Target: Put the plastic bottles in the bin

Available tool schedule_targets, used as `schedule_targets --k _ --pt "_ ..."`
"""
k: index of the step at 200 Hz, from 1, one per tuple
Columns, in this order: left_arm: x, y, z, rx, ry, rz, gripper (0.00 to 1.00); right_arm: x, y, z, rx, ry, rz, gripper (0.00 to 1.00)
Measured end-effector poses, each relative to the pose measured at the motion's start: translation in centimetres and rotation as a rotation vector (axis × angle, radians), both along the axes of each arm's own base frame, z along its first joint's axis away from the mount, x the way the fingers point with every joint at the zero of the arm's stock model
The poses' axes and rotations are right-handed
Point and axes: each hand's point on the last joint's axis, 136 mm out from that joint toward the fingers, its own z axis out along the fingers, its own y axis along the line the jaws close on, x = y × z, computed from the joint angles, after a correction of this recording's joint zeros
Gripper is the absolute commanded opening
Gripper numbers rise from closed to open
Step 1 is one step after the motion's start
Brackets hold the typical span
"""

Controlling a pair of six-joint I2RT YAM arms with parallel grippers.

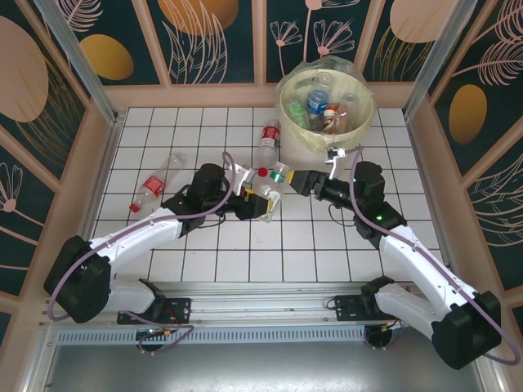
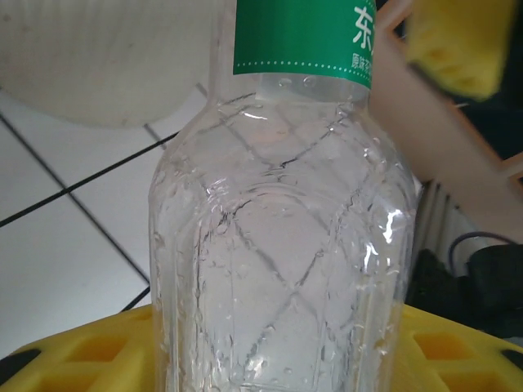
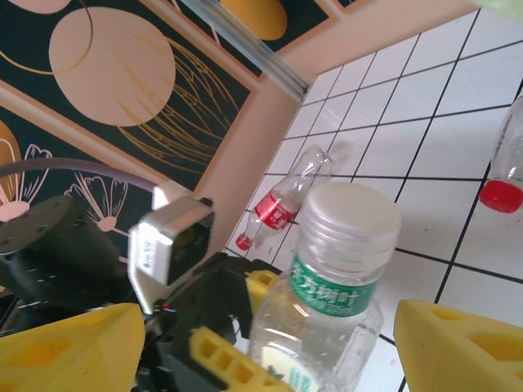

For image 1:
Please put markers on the aluminium side rail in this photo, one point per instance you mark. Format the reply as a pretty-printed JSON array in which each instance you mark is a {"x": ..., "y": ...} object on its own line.
[
  {"x": 421, "y": 163},
  {"x": 111, "y": 163}
]

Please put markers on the clear cola bottle red label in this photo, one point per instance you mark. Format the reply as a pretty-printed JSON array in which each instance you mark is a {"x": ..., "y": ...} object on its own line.
[{"x": 153, "y": 185}]

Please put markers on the green plastic bin liner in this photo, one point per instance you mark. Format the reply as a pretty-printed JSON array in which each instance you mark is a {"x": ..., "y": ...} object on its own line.
[{"x": 286, "y": 122}]

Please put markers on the aluminium corner post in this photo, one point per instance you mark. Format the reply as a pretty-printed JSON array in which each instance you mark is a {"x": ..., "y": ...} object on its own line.
[
  {"x": 444, "y": 61},
  {"x": 80, "y": 61}
]

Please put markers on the clear bottle orange label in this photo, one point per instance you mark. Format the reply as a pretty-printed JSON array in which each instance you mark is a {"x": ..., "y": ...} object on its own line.
[{"x": 330, "y": 116}]

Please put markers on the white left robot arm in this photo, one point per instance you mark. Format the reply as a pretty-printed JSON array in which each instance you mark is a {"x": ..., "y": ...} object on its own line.
[{"x": 135, "y": 228}]

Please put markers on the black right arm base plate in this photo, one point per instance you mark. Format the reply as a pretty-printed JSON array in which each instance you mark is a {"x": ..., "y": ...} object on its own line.
[{"x": 347, "y": 306}]

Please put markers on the white plastic bin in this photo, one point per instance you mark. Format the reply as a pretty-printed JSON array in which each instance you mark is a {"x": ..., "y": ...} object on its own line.
[{"x": 292, "y": 153}]

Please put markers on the clear bottle red white label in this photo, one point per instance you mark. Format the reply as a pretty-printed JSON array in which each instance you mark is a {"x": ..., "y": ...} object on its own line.
[{"x": 269, "y": 134}]

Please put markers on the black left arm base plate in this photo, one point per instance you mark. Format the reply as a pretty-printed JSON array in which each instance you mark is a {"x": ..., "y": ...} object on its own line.
[{"x": 180, "y": 308}]

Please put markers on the aluminium front rail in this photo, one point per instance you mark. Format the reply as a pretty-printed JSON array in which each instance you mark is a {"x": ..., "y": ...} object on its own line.
[{"x": 261, "y": 304}]

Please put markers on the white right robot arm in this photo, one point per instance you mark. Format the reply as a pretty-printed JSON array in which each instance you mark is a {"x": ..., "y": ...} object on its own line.
[{"x": 417, "y": 261}]

